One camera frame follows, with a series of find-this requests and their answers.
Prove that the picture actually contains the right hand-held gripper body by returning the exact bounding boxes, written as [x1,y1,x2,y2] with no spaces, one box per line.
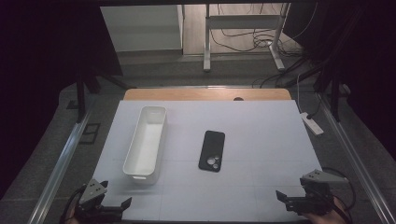
[284,168,349,217]

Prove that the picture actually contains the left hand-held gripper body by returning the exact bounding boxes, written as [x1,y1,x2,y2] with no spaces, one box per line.
[74,178,123,224]

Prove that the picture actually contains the white plastic storage bin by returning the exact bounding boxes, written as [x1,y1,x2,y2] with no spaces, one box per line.
[122,105,168,186]

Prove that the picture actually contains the person's left hand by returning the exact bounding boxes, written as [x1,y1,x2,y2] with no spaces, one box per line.
[64,208,79,224]

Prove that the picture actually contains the person's right hand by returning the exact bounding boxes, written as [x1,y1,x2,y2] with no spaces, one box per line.
[300,198,347,224]

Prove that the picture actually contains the white table cover board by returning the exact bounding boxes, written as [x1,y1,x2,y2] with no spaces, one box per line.
[92,99,323,222]

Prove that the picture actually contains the white power strip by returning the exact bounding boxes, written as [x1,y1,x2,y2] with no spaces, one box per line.
[300,111,325,136]

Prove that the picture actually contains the black metal stand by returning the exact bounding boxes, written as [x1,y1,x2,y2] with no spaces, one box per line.
[312,66,343,123]
[75,69,135,124]

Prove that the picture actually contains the black curtain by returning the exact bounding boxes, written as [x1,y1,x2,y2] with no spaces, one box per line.
[0,0,123,200]
[282,0,396,154]

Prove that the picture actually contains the white cabinet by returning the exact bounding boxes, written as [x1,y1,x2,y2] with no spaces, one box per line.
[100,4,184,53]

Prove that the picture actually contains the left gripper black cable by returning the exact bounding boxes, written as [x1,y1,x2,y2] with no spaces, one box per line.
[60,184,88,224]

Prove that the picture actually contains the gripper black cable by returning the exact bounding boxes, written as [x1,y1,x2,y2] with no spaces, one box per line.
[60,184,88,224]
[321,167,357,224]

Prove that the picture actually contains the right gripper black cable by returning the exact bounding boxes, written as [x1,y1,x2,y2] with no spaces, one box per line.
[321,167,357,224]

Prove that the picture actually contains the aluminium floor rail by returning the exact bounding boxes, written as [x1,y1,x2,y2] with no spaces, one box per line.
[35,111,92,224]
[317,92,396,224]

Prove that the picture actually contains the black power plug cable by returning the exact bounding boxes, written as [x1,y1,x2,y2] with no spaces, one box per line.
[306,98,322,120]

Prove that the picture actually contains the thin white cable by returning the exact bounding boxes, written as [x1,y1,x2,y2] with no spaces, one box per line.
[294,74,304,115]

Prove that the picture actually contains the tangled black floor cables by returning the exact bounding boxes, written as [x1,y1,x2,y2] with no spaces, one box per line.
[209,3,304,54]

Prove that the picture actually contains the white desk frame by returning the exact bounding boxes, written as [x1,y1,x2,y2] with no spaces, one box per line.
[203,3,291,73]

